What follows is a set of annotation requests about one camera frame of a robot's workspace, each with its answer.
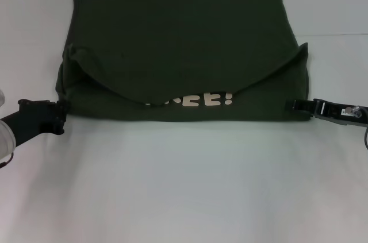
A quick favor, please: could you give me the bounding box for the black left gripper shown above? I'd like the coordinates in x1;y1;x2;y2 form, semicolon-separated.
0;98;72;148

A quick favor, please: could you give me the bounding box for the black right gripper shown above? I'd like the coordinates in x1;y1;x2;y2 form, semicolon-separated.
284;98;368;126

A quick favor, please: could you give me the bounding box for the dark green shirt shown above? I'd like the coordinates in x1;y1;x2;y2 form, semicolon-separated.
56;0;311;123

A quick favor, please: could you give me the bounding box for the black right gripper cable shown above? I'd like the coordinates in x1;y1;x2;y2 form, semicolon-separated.
344;105;368;149

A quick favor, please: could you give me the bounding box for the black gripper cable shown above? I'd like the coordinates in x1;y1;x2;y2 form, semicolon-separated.
344;105;368;149
0;152;14;169

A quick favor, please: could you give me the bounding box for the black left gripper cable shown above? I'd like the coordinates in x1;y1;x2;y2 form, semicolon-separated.
0;152;14;169

